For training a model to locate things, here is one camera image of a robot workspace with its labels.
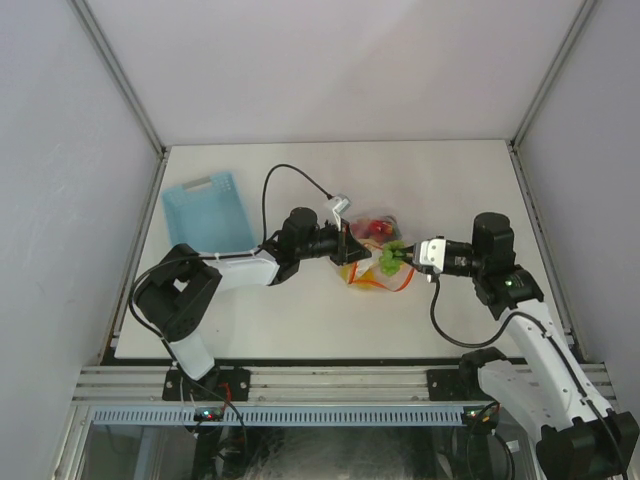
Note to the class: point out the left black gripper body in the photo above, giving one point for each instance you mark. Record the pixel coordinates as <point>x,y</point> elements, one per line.
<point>337,239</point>

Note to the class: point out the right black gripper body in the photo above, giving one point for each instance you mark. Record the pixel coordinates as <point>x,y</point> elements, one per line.
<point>421,265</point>

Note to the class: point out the green fake grape bunch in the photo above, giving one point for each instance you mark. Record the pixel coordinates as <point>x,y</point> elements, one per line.
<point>391,260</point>

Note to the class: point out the clear zip top bag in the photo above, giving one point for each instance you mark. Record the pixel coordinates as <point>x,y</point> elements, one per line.
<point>395,283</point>

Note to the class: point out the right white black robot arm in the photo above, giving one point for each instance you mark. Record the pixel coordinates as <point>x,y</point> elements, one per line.
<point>527,366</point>

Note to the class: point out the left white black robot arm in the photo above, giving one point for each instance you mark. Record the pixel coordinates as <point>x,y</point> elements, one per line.
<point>171,298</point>

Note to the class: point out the yellow fake lemon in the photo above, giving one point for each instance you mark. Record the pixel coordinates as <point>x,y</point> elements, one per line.
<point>355,277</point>

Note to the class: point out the red fake strawberries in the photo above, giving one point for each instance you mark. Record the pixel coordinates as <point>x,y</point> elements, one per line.
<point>380,229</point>

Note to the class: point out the light blue plastic basket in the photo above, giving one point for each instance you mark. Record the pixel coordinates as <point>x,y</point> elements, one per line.
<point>208,214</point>

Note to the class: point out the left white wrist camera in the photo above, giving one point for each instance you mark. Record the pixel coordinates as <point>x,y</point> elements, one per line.
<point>338,204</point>

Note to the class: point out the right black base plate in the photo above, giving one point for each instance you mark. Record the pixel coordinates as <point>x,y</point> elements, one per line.
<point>447,385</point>

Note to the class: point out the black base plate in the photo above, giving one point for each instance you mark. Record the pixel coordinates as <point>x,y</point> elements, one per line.
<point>230,384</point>
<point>447,385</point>

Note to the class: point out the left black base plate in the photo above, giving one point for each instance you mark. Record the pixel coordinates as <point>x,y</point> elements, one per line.
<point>230,384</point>

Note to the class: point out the aluminium front rail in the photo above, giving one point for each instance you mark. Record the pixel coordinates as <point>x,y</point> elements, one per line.
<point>270,385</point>

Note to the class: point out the light blue slotted cable duct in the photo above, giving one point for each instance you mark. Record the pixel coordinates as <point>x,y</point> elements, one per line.
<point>283,416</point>

